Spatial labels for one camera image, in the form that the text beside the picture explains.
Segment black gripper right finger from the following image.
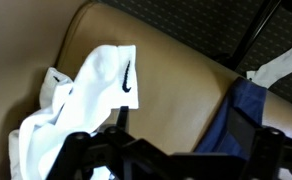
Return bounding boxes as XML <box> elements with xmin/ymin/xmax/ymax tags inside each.
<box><xmin>225</xmin><ymin>106</ymin><xmax>292</xmax><ymax>180</ymax></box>

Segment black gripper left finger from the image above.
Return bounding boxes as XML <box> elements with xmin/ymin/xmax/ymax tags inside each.
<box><xmin>46</xmin><ymin>105</ymin><xmax>174</xmax><ymax>180</ymax></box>

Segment white nike sock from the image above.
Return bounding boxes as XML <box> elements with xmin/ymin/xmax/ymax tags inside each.
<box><xmin>8</xmin><ymin>45</ymin><xmax>139</xmax><ymax>180</ymax></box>

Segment brown leather armchair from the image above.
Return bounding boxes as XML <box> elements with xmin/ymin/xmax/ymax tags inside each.
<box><xmin>0</xmin><ymin>0</ymin><xmax>292</xmax><ymax>180</ymax></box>

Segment white sock on floor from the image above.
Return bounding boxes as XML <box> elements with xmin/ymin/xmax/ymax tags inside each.
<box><xmin>246</xmin><ymin>48</ymin><xmax>292</xmax><ymax>88</ymax></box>

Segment navy blue garment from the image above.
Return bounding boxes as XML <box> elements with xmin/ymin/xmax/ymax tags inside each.
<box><xmin>195</xmin><ymin>77</ymin><xmax>267</xmax><ymax>159</ymax></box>

